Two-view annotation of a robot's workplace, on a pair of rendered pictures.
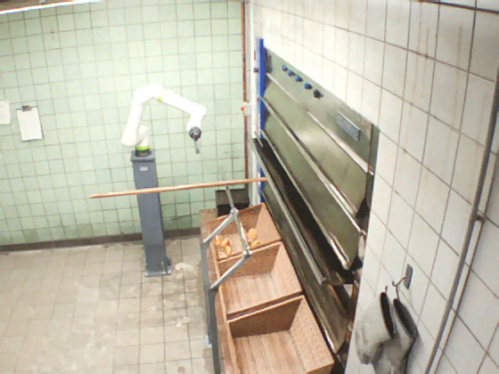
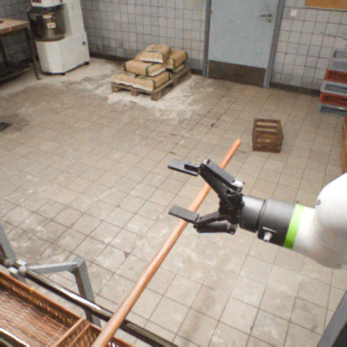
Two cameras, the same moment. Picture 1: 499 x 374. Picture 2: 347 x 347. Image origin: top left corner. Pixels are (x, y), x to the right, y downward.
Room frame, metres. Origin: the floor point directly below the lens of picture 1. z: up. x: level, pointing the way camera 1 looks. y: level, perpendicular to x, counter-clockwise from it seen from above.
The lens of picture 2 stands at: (3.26, -0.19, 1.97)
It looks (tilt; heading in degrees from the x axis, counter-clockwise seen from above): 36 degrees down; 126
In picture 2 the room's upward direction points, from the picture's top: straight up
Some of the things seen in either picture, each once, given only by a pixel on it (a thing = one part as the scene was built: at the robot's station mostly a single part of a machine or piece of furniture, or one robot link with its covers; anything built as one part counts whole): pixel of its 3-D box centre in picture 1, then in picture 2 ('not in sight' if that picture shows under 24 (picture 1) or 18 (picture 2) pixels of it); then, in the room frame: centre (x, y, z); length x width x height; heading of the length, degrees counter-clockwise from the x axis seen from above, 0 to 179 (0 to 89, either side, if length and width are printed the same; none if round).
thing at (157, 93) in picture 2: not in sight; (152, 79); (-0.02, 3.85, 0.07); 1.20 x 0.80 x 0.14; 99
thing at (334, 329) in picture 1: (296, 240); not in sight; (2.38, -0.35, 1.02); 1.79 x 0.11 x 0.19; 9
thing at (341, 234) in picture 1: (299, 166); not in sight; (2.38, -0.35, 1.54); 1.79 x 0.11 x 0.19; 9
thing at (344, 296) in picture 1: (300, 221); not in sight; (2.38, -0.37, 1.16); 1.80 x 0.06 x 0.04; 9
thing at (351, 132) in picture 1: (306, 90); not in sight; (2.38, -0.37, 1.99); 1.80 x 0.08 x 0.21; 9
